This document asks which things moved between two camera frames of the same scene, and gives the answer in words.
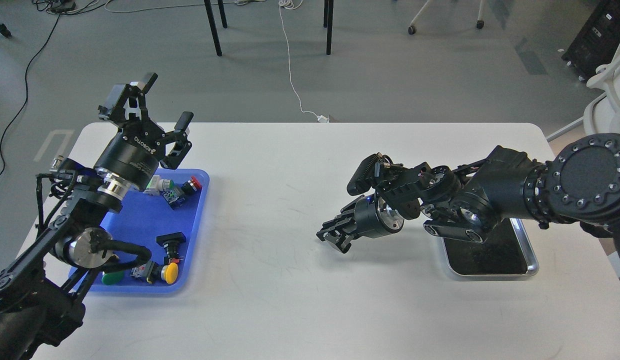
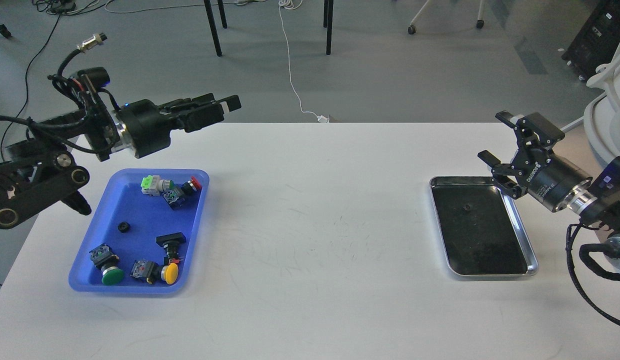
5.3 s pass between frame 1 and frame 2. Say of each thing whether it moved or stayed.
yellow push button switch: stayed
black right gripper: moved
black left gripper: moved
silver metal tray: stayed
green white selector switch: stayed
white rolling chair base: stayed
